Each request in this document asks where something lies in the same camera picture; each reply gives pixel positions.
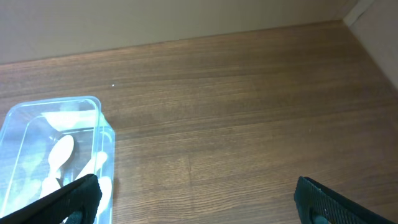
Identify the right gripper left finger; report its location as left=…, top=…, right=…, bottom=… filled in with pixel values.
left=1, top=174, right=102, bottom=224

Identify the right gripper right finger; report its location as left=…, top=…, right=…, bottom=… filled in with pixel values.
left=294, top=176, right=394, bottom=224

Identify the white spoon with long handle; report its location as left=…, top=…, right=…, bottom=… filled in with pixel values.
left=96, top=176, right=113, bottom=217

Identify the yellow plastic spoon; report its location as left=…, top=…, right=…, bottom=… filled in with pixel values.
left=75, top=152, right=108, bottom=180

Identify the white plastic spoon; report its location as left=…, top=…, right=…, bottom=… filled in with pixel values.
left=39, top=135, right=74, bottom=198

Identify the right clear plastic container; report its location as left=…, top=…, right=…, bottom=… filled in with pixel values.
left=1, top=96, right=116, bottom=223

